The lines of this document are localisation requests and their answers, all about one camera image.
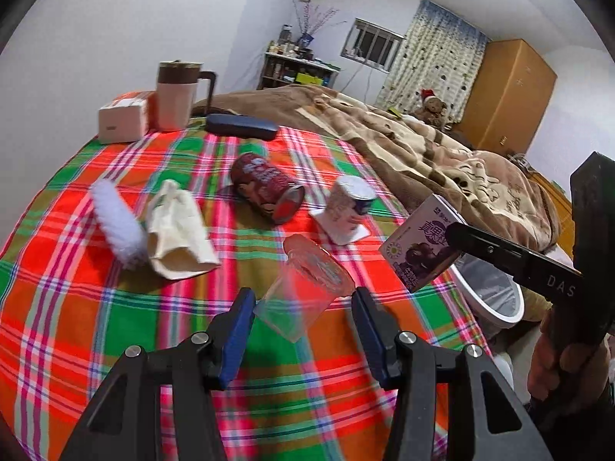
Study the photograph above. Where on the brown patterned blanket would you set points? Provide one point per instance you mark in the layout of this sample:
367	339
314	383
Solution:
413	159

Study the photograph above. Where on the white blue yogurt cup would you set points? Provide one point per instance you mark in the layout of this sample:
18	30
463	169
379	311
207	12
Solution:
347	206

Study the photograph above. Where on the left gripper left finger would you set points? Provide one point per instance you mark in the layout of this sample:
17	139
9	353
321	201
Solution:
123	419

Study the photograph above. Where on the short white foam net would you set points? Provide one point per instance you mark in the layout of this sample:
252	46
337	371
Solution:
122	230

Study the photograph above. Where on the floral curtain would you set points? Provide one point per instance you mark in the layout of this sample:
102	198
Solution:
440	52

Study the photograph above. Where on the dark blue glasses case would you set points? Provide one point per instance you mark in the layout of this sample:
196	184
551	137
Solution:
234	126

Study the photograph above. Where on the wooden wardrobe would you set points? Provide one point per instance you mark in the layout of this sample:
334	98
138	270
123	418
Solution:
508	98

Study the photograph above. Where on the white round trash bin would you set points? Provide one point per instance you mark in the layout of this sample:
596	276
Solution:
493	297

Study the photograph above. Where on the clear plastic cup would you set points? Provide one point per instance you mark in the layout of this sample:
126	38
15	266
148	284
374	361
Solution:
309	281

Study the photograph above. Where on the vase with branches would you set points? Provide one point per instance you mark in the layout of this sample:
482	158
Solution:
311	19

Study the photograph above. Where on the white orange cardboard box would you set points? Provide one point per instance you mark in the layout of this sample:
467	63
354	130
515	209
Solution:
127	118

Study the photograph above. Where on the purple drink carton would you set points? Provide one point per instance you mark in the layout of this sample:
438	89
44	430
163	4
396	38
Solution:
418	250

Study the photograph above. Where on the beige paper bag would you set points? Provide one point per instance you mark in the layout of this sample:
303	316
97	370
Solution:
178	245

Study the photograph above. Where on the barred window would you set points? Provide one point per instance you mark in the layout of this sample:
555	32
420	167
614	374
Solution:
372	45

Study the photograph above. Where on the red drink can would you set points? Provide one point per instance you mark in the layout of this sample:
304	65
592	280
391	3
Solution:
266	187

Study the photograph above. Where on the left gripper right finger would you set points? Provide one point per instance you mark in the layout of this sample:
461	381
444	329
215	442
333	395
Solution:
486	420

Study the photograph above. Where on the teddy bear santa hat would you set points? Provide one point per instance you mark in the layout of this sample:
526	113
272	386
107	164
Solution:
432	110

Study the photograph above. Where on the person right hand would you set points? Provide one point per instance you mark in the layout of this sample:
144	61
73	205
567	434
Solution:
588	366

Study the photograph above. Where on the dark shelf desk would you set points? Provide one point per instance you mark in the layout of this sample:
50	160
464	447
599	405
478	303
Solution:
280	70

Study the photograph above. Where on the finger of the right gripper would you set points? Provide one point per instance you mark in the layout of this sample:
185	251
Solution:
509	256

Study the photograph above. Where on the wooden bed frame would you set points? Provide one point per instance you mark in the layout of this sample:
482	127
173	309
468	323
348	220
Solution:
564	209

